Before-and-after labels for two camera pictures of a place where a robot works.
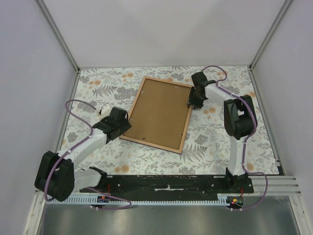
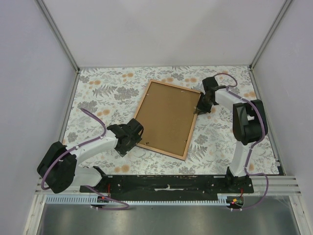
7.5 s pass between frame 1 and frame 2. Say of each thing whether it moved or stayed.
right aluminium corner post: stayed
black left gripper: moved
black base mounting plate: stayed
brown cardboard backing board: moved
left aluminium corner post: stayed
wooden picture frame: moved
